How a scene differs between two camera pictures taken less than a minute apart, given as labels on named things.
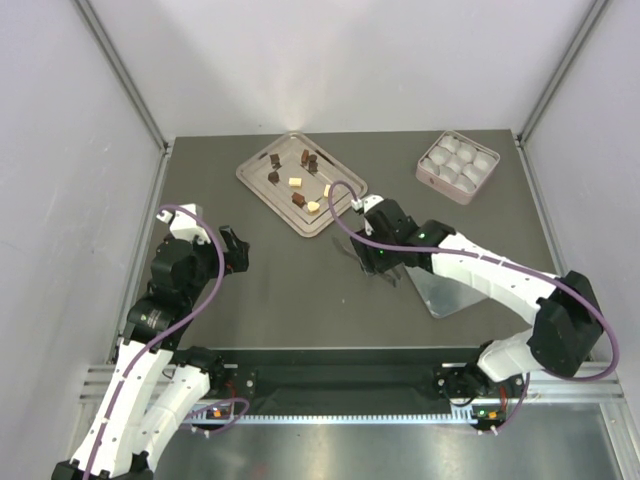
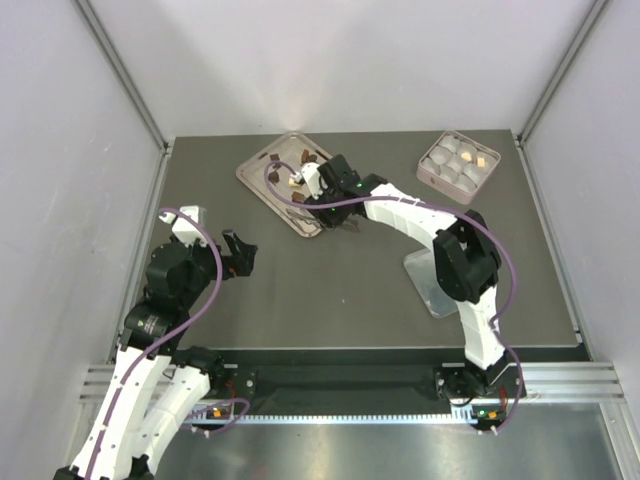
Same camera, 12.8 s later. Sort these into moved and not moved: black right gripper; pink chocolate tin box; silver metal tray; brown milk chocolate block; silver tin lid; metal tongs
Moved: black right gripper; metal tongs
Not moved: brown milk chocolate block; silver metal tray; silver tin lid; pink chocolate tin box
